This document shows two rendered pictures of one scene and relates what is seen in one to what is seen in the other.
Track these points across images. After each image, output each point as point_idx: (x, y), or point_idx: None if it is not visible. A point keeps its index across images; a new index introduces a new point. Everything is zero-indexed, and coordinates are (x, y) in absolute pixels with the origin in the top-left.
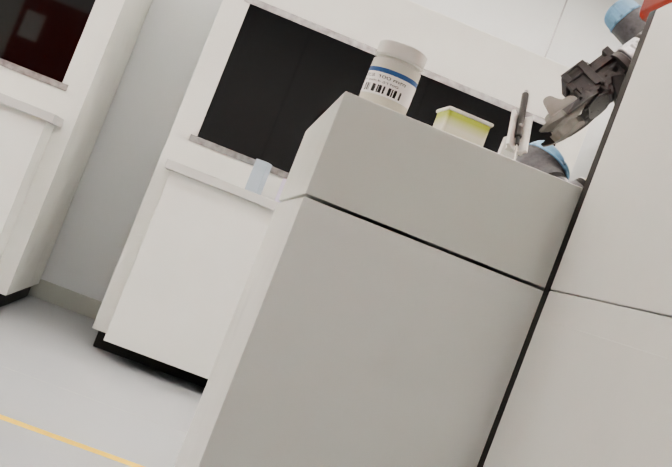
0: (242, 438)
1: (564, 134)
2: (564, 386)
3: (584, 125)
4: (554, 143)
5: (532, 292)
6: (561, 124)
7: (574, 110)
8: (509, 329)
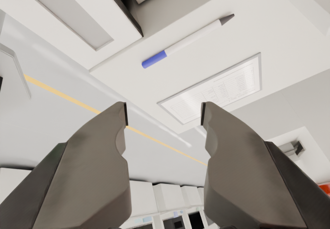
0: None
1: (122, 127)
2: None
3: (13, 225)
4: (119, 103)
5: None
6: (216, 120)
7: (278, 164)
8: None
